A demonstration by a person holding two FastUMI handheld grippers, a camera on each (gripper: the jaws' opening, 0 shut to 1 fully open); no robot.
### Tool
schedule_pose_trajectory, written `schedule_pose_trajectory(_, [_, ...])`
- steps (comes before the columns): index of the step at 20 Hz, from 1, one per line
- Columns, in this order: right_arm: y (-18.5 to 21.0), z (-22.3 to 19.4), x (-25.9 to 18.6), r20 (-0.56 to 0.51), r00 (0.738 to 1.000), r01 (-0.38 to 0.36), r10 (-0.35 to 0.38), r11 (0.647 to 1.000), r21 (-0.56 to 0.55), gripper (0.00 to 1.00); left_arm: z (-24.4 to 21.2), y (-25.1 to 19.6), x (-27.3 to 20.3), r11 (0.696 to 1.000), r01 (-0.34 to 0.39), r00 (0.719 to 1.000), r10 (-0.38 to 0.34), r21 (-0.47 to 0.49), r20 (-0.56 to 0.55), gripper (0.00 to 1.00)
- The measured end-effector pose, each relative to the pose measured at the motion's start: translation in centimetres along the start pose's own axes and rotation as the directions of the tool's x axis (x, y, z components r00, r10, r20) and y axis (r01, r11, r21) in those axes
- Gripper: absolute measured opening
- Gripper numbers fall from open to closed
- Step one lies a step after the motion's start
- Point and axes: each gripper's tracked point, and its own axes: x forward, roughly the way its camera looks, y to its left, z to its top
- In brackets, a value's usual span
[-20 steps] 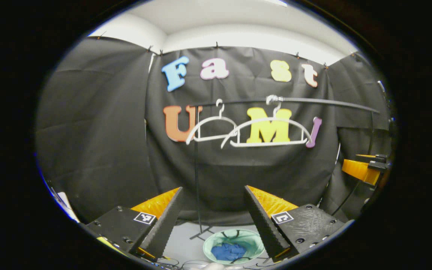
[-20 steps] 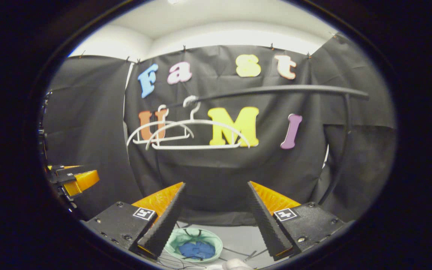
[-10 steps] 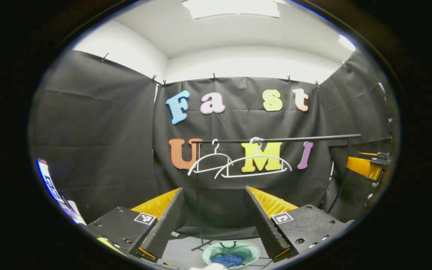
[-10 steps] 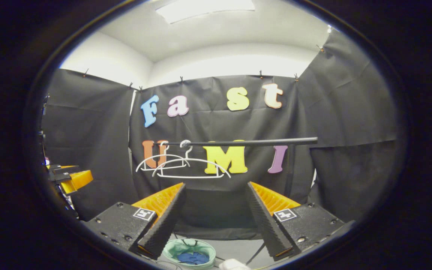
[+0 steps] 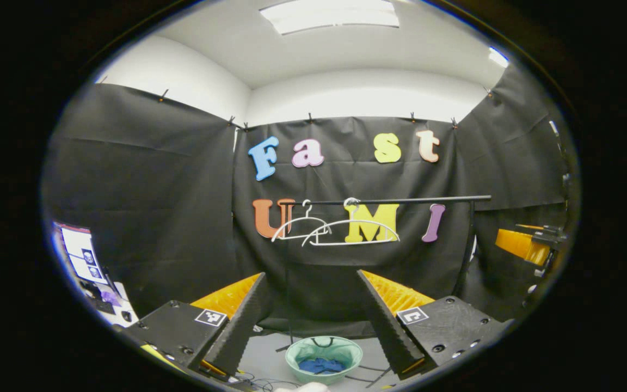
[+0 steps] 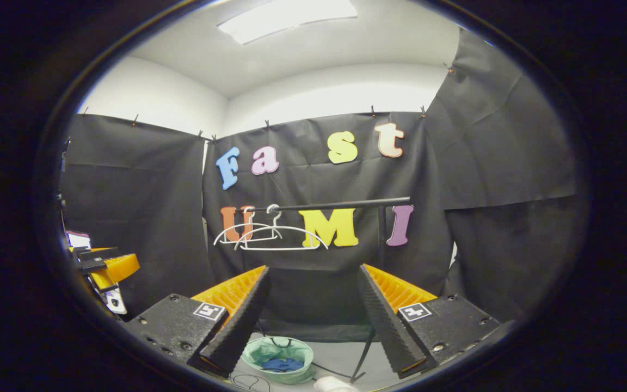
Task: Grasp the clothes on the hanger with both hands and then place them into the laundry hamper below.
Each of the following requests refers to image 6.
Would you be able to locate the black backdrop cloth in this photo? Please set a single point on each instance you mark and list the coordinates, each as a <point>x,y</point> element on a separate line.
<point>482,163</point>

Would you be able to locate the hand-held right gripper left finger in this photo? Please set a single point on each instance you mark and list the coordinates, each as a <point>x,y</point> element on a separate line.
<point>237,326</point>

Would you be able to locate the large ceiling light panel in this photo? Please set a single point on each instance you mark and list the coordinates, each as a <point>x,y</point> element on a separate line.
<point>286,19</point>

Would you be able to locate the computer monitor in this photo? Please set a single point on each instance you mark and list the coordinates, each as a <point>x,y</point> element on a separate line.
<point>78,240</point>

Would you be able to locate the white rounded object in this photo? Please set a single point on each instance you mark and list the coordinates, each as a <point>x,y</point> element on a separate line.
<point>335,385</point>

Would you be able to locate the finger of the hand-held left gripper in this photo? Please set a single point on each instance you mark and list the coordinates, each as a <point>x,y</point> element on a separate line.
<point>93,264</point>
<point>98,254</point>

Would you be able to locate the green laundry hamper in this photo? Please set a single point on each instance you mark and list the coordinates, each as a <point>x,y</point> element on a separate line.
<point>259,351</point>

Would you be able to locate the white plastic hanger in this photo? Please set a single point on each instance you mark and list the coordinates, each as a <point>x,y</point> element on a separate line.
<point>281,249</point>
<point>237,240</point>

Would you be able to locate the black clothes rail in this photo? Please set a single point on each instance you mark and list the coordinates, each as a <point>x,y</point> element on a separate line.
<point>346,204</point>

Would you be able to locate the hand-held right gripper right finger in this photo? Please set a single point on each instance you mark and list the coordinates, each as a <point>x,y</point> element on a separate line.
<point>387,326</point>

